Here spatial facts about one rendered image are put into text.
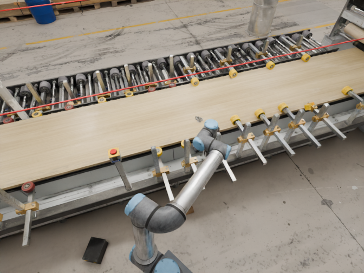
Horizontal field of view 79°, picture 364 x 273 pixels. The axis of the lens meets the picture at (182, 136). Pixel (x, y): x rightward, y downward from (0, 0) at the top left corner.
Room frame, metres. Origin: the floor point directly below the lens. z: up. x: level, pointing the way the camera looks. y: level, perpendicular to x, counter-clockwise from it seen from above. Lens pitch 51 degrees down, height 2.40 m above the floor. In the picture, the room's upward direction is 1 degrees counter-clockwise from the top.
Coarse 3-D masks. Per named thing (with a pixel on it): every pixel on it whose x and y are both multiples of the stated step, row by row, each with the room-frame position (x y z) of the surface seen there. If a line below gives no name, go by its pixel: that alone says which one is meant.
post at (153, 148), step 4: (152, 148) 0.90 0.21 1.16; (152, 152) 0.89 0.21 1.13; (156, 152) 0.90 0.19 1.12; (152, 156) 0.92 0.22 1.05; (156, 156) 0.90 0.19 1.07; (156, 160) 0.90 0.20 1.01; (156, 164) 0.90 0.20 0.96; (156, 168) 0.90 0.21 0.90; (156, 172) 0.89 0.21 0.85; (160, 176) 0.90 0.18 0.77
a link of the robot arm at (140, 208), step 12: (132, 204) 0.39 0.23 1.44; (144, 204) 0.39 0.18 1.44; (156, 204) 0.40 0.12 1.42; (132, 216) 0.35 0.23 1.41; (144, 216) 0.34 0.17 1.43; (144, 228) 0.32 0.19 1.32; (144, 240) 0.30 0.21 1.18; (132, 252) 0.32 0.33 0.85; (144, 252) 0.28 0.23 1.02; (156, 252) 0.31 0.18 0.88; (144, 264) 0.24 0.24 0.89
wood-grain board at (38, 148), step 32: (288, 64) 2.27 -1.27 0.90; (320, 64) 2.26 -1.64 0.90; (352, 64) 2.25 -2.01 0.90; (160, 96) 1.75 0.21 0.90; (192, 96) 1.74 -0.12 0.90; (224, 96) 1.73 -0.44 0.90; (256, 96) 1.72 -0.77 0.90; (288, 96) 1.71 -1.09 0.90; (320, 96) 1.70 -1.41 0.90; (0, 128) 1.35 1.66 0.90; (32, 128) 1.35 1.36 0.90; (64, 128) 1.34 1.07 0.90; (96, 128) 1.33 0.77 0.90; (128, 128) 1.32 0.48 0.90; (160, 128) 1.31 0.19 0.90; (192, 128) 1.31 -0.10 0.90; (224, 128) 1.30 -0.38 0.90; (0, 160) 1.00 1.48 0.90; (32, 160) 1.00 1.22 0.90; (64, 160) 0.99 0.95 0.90; (96, 160) 0.99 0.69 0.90
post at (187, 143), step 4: (184, 140) 0.99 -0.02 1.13; (188, 140) 0.99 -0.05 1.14; (184, 144) 0.99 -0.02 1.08; (188, 144) 0.98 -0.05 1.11; (184, 148) 0.99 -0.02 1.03; (188, 148) 0.98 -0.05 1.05; (184, 152) 1.00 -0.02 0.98; (188, 152) 0.98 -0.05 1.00; (184, 156) 1.00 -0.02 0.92; (188, 156) 0.98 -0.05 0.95; (184, 160) 1.00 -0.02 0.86; (188, 160) 0.98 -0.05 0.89; (184, 168) 1.00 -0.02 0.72; (188, 168) 0.98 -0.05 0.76
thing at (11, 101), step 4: (0, 80) 1.55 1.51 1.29; (0, 84) 1.51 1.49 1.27; (0, 88) 1.50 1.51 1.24; (4, 88) 1.52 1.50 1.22; (0, 92) 1.49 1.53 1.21; (4, 92) 1.50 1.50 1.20; (8, 92) 1.53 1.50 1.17; (4, 96) 1.49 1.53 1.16; (8, 96) 1.50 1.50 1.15; (12, 96) 1.54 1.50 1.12; (8, 100) 1.49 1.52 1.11; (12, 100) 1.50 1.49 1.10; (12, 104) 1.50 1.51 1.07; (16, 104) 1.51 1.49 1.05; (16, 108) 1.50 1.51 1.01; (20, 108) 1.52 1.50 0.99; (20, 112) 1.50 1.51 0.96; (24, 112) 1.53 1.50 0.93; (20, 116) 1.49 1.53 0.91; (24, 116) 1.50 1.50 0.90; (28, 116) 1.54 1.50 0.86
